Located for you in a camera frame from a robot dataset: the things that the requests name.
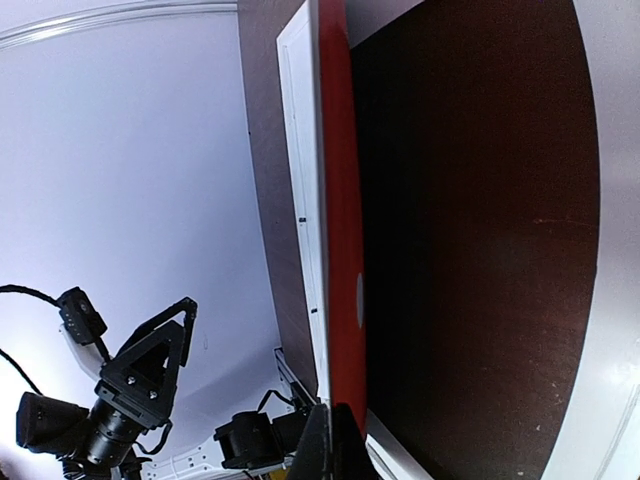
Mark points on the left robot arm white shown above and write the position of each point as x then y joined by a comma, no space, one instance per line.
251,442

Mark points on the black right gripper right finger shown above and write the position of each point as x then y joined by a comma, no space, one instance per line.
351,460

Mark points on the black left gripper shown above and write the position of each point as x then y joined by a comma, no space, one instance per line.
136,390

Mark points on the white picture frame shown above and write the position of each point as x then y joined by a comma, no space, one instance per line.
300,150

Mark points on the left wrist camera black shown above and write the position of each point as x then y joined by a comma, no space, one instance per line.
47,425

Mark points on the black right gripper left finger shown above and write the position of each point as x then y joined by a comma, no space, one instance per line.
313,455

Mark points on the clear acrylic sheet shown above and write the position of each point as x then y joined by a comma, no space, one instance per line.
480,190

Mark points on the red and dark photo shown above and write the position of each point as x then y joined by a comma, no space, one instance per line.
341,211

